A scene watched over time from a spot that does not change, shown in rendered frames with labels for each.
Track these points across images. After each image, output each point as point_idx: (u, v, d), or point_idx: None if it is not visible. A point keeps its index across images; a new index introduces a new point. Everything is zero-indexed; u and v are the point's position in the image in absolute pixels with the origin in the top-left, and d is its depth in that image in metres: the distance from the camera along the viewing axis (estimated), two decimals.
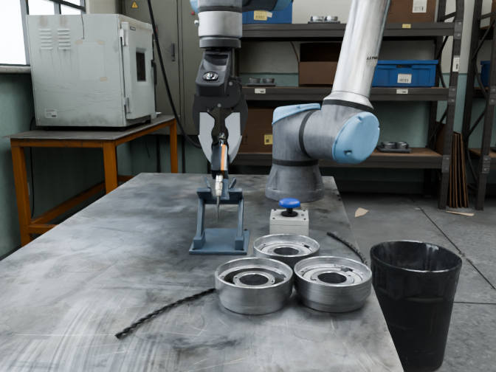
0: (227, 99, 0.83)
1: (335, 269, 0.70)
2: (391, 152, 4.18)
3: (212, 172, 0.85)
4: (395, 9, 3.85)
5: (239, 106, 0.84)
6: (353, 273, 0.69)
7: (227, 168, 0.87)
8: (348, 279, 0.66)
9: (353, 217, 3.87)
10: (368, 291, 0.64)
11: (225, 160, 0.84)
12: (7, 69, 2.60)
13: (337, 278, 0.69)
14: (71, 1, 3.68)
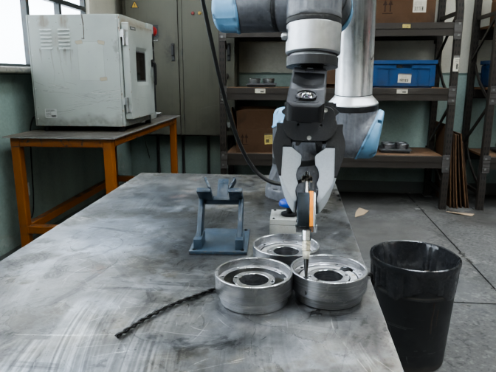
0: (320, 130, 0.65)
1: (336, 268, 0.70)
2: (391, 152, 4.18)
3: (297, 227, 0.65)
4: (395, 9, 3.85)
5: (334, 140, 0.65)
6: (352, 273, 0.69)
7: None
8: (344, 278, 0.66)
9: (353, 217, 3.87)
10: (360, 291, 0.64)
11: (314, 213, 0.65)
12: (7, 69, 2.60)
13: (336, 277, 0.69)
14: (71, 1, 3.68)
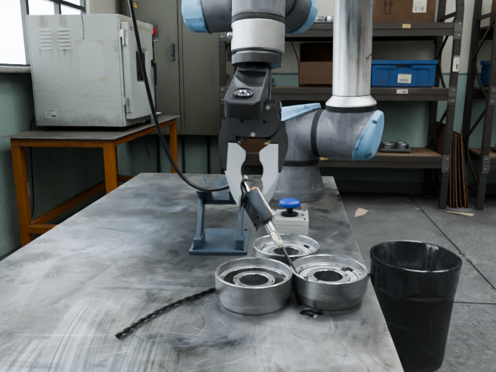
0: (263, 126, 0.67)
1: (336, 268, 0.70)
2: (391, 152, 4.18)
3: (260, 224, 0.66)
4: (395, 9, 3.85)
5: (277, 136, 0.67)
6: (352, 273, 0.69)
7: None
8: (344, 278, 0.66)
9: (353, 217, 3.87)
10: (360, 291, 0.64)
11: (267, 204, 0.67)
12: (7, 69, 2.60)
13: (336, 277, 0.69)
14: (71, 1, 3.68)
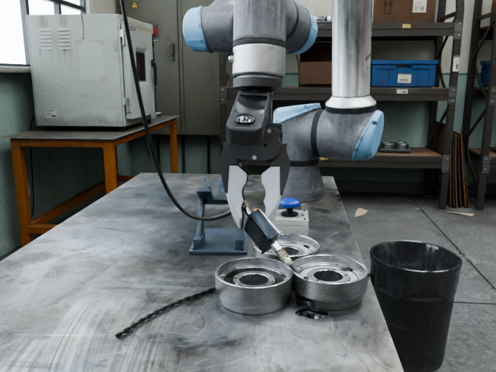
0: (264, 150, 0.67)
1: (336, 268, 0.70)
2: (391, 152, 4.18)
3: (267, 242, 0.67)
4: (395, 9, 3.85)
5: (279, 159, 0.68)
6: (352, 273, 0.69)
7: None
8: (344, 278, 0.66)
9: (353, 217, 3.87)
10: (360, 291, 0.64)
11: (271, 223, 0.67)
12: (7, 69, 2.60)
13: (336, 277, 0.69)
14: (71, 1, 3.68)
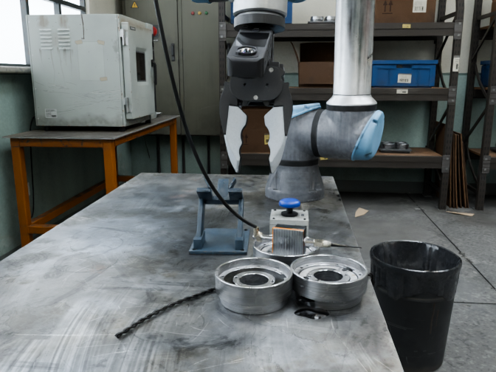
0: (266, 89, 0.66)
1: (336, 268, 0.70)
2: (391, 152, 4.18)
3: (305, 245, 0.76)
4: (395, 9, 3.85)
5: (282, 98, 0.66)
6: (352, 273, 0.69)
7: (291, 235, 0.74)
8: (344, 278, 0.66)
9: (353, 217, 3.87)
10: (360, 291, 0.64)
11: (291, 255, 0.75)
12: (7, 69, 2.60)
13: (336, 277, 0.69)
14: (71, 1, 3.68)
